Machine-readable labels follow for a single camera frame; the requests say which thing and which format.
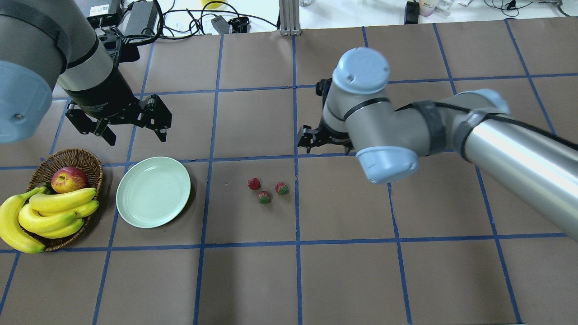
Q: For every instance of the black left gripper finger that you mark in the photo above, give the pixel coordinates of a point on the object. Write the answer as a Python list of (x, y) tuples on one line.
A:
[(108, 135), (162, 134)]

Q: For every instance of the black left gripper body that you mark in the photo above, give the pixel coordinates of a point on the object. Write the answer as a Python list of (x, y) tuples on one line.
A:
[(107, 97)]

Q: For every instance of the red apple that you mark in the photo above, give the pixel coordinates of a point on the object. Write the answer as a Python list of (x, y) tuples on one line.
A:
[(68, 179)]

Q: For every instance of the red strawberry green leaves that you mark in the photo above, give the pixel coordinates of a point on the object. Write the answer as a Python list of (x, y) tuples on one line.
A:
[(264, 198)]

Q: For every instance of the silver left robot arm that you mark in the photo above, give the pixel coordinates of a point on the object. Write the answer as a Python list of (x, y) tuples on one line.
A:
[(49, 42)]

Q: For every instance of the black power adapter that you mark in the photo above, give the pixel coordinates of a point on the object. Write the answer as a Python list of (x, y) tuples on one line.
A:
[(139, 19)]

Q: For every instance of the aluminium frame post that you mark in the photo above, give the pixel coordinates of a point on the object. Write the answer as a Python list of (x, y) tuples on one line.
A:
[(290, 24)]

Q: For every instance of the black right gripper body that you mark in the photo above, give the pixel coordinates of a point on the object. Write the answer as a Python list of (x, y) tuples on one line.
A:
[(326, 134)]

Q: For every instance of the brown wicker basket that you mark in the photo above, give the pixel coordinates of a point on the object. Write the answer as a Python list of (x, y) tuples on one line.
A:
[(91, 165)]

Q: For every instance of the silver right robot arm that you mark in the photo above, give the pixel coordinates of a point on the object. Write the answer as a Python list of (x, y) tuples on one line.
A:
[(357, 113)]

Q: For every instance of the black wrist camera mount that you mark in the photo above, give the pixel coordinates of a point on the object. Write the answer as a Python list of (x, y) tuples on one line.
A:
[(323, 86)]

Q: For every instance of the light green plate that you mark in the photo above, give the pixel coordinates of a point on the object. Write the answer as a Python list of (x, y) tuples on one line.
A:
[(153, 192)]

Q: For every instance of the red strawberry without leaves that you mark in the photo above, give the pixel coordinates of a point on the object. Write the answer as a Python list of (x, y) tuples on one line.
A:
[(254, 184)]

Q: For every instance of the yellow banana bunch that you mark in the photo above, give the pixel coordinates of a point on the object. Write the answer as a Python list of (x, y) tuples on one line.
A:
[(29, 218)]

